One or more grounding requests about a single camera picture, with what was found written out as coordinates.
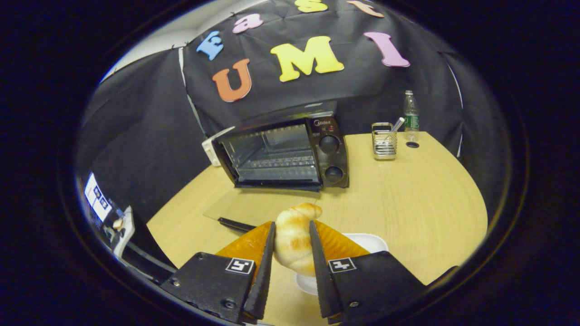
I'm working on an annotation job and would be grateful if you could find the metal wire utensil holder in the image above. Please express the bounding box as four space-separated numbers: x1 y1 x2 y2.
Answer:
372 121 398 160

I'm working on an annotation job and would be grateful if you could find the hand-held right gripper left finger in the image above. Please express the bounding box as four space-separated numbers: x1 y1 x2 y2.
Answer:
161 221 277 324

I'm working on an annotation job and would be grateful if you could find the white square plate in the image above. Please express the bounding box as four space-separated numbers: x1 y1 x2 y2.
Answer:
296 233 390 296

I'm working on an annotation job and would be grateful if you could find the white toaster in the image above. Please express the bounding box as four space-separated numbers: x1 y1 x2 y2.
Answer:
202 126 236 167

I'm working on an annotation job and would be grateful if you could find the golden croissant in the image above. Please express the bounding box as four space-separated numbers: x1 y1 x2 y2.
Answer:
273 202 323 278

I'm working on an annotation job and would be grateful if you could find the black electric oven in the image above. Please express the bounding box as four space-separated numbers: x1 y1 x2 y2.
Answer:
203 102 350 232

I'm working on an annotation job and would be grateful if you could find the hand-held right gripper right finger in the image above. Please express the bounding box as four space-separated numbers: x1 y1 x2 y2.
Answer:
309 220 429 324

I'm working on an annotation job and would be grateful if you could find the clear water bottle green label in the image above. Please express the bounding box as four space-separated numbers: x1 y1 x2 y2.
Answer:
403 90 420 133

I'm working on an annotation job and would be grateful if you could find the white printed sheet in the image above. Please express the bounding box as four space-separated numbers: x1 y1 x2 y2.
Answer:
84 172 112 222

